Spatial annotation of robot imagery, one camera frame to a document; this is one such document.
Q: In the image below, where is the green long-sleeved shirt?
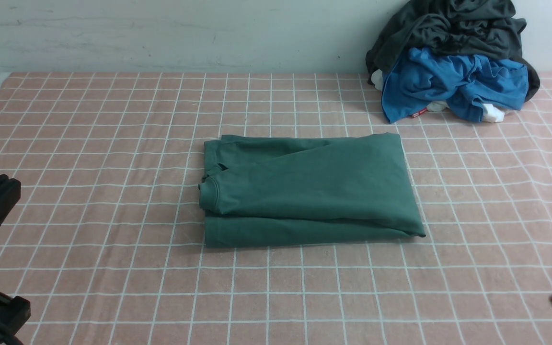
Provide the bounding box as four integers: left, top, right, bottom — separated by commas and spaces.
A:
198, 133, 426, 248

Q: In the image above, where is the pink grid tablecloth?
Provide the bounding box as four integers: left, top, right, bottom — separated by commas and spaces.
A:
0, 73, 552, 345

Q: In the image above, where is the dark grey garment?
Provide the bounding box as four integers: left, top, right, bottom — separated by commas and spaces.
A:
365, 0, 541, 101

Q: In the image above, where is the blue garment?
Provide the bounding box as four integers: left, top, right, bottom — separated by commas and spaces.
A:
381, 47, 529, 124

